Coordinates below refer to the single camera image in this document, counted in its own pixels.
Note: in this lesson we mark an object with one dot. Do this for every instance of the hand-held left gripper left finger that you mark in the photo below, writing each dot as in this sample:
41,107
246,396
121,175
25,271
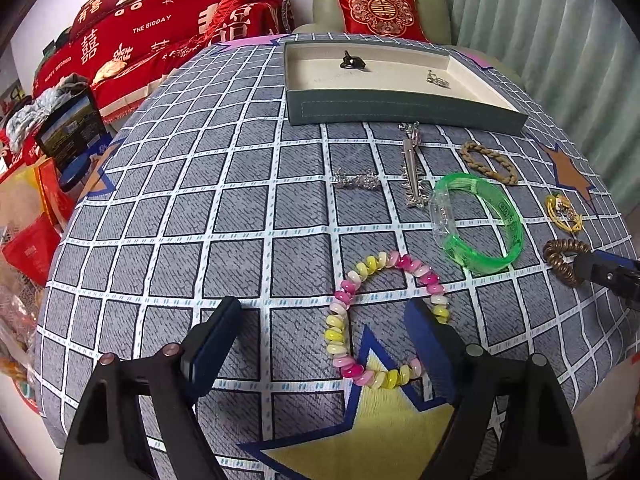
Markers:
215,345

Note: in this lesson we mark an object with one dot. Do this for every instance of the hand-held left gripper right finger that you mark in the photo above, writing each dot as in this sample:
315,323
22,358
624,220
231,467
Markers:
427,345

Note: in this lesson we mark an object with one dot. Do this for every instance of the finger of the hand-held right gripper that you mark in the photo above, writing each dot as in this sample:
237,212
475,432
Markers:
607,272

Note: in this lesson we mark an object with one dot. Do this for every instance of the green translucent bangle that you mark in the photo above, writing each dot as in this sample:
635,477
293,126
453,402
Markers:
515,230

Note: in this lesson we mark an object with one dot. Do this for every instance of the silver rhinestone clip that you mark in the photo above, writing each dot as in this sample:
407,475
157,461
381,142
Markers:
357,181

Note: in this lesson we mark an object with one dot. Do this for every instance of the long silver hair clip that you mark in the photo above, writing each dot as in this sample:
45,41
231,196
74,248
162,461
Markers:
410,160

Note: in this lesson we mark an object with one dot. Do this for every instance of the grey jewelry tray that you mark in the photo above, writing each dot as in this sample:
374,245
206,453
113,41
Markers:
375,107

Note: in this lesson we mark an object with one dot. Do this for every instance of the grey checked tablecloth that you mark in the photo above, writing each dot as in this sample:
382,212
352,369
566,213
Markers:
200,220

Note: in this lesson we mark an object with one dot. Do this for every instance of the red bag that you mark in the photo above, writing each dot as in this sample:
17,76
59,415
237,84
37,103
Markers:
32,252

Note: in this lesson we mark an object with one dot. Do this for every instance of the blue round tin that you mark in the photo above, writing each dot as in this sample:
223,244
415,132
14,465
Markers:
75,175

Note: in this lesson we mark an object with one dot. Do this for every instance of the orange bag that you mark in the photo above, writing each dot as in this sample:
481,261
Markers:
30,195

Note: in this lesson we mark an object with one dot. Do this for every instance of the pale green curtain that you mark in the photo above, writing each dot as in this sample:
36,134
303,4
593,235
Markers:
550,35

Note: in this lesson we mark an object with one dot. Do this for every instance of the silver earring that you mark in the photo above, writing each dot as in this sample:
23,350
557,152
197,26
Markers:
436,79

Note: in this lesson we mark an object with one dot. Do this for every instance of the black hair clip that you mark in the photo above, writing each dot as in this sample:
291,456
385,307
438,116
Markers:
350,62

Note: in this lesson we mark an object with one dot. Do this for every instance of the grey knitted cloth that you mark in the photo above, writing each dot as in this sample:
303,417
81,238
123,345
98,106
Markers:
45,105

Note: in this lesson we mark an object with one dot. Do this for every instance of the red printed blanket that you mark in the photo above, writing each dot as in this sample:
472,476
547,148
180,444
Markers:
150,25

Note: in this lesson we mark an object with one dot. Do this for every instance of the red embroidered cushion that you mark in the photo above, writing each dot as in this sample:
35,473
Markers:
380,10

